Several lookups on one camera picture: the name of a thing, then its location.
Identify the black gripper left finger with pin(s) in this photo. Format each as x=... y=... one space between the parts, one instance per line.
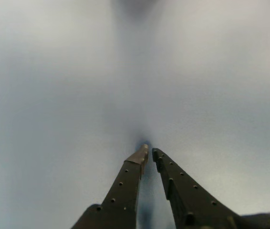
x=120 y=190

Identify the dark blue mat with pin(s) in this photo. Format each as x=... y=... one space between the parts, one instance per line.
x=54 y=119

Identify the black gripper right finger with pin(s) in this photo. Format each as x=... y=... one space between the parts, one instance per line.
x=190 y=202

